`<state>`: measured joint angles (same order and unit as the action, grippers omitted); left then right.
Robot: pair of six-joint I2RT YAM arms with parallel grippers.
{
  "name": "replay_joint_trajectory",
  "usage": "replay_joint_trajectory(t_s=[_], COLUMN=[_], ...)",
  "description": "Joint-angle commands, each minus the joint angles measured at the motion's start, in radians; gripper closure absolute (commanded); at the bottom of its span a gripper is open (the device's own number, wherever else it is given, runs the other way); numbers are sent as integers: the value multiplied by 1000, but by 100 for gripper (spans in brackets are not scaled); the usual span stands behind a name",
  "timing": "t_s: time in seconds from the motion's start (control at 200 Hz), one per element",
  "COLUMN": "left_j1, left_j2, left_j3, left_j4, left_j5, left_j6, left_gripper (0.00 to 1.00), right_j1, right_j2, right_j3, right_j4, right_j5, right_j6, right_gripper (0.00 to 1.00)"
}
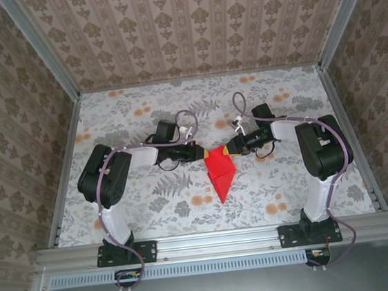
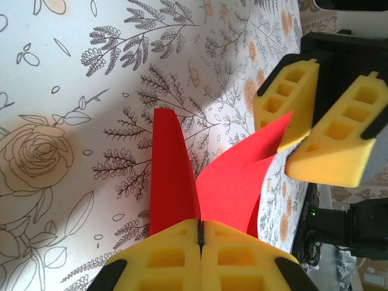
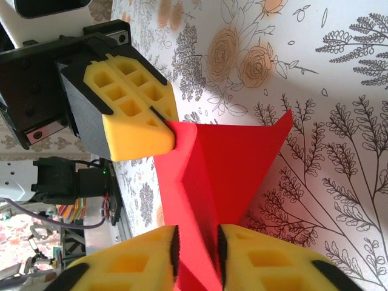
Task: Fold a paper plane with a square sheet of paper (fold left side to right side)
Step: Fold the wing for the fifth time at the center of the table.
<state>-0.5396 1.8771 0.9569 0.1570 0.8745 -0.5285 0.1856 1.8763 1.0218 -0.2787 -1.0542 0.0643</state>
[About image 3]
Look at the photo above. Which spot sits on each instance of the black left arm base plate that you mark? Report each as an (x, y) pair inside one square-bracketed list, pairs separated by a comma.
[(114, 194)]

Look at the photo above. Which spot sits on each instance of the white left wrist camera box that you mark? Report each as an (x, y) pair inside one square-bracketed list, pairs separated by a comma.
[(54, 27)]

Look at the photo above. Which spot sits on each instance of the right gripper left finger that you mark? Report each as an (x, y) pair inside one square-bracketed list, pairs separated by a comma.
[(121, 266)]

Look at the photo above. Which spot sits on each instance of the aluminium mounting rail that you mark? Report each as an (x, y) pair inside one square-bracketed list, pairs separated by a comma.
[(121, 232)]

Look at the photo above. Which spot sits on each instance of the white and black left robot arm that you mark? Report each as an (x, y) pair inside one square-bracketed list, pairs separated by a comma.
[(60, 182)]

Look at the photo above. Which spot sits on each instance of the red cloth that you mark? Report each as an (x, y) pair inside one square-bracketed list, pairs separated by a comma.
[(230, 169)]

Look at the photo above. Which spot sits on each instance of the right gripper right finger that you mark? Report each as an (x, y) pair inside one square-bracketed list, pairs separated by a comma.
[(272, 266)]

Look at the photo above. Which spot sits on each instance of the floral table covering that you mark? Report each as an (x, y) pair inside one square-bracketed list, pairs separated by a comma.
[(333, 91)]

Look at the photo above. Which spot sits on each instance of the stack of coloured paper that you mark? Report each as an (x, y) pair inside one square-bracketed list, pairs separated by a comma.
[(72, 210)]

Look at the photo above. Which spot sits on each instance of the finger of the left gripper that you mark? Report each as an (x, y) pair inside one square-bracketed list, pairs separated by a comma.
[(121, 133), (142, 82)]

